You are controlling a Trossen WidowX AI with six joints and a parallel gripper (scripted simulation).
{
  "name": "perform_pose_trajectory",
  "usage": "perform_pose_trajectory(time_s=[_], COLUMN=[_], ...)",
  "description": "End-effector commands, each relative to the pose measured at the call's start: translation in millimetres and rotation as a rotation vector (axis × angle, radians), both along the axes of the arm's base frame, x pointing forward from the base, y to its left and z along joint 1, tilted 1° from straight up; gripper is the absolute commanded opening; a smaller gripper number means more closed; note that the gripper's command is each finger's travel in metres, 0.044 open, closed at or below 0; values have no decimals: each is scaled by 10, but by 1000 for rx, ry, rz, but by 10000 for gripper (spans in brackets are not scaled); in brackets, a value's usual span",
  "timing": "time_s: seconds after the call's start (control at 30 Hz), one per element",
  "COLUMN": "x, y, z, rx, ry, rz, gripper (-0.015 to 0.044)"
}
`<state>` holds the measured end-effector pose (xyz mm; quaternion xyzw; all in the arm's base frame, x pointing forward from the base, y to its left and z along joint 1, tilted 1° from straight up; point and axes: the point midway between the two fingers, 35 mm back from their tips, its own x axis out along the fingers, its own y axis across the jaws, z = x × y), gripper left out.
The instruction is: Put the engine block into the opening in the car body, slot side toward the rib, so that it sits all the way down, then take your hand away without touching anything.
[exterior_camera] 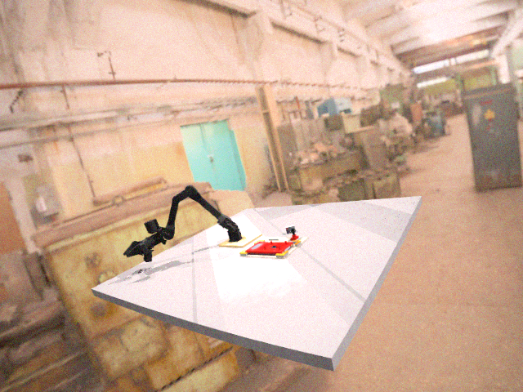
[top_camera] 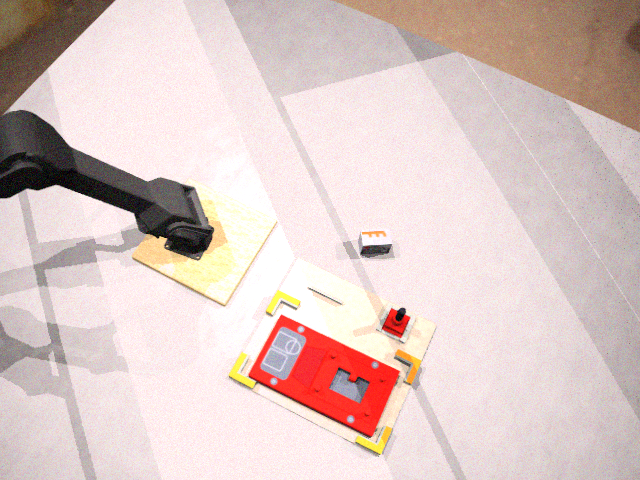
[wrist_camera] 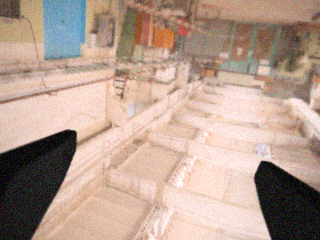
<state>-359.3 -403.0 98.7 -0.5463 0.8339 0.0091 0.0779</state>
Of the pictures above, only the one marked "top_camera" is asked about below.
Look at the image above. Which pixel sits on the red flat rectangular plate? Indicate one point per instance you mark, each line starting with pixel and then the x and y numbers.
pixel 338 382

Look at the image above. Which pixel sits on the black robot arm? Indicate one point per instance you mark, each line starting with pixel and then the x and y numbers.
pixel 34 156

